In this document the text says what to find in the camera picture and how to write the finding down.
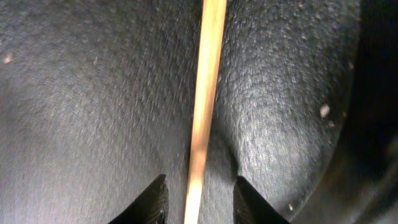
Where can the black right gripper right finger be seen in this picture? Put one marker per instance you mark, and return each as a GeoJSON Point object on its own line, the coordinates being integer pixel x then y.
{"type": "Point", "coordinates": [249, 207]}

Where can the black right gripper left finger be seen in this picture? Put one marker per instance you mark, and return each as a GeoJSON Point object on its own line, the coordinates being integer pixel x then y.
{"type": "Point", "coordinates": [150, 207]}

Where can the wooden chopstick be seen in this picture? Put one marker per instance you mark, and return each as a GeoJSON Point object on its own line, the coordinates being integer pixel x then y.
{"type": "Point", "coordinates": [211, 38]}

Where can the round black tray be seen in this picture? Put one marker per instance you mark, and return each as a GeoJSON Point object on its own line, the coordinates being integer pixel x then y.
{"type": "Point", "coordinates": [97, 101]}

